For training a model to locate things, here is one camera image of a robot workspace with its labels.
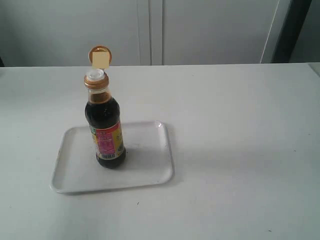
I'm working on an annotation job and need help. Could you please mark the dark soy sauce bottle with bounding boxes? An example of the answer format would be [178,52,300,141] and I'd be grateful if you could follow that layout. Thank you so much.
[83,45,127,169]

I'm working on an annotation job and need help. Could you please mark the white rectangular plastic tray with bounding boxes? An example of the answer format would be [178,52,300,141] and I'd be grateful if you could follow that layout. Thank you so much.
[50,120,174,194]

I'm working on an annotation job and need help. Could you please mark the white cabinet doors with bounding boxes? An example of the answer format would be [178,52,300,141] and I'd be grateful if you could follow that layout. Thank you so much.
[0,0,290,67]

